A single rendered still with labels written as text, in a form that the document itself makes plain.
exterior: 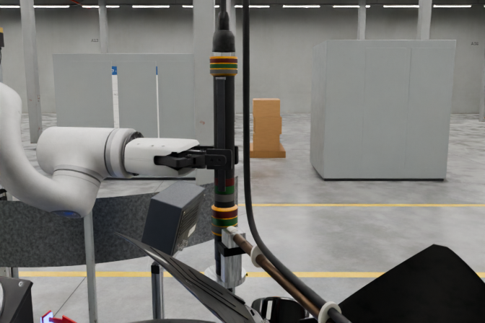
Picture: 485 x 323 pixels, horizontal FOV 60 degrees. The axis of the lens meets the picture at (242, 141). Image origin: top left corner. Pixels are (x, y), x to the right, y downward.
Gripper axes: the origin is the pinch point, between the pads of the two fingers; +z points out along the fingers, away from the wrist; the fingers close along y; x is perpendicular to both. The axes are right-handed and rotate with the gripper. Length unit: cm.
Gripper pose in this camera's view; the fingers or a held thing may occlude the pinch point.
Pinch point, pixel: (223, 156)
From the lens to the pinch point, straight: 67.3
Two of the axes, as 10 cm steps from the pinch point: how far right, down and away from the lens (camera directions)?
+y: -2.1, 1.4, -9.7
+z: 9.8, 0.3, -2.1
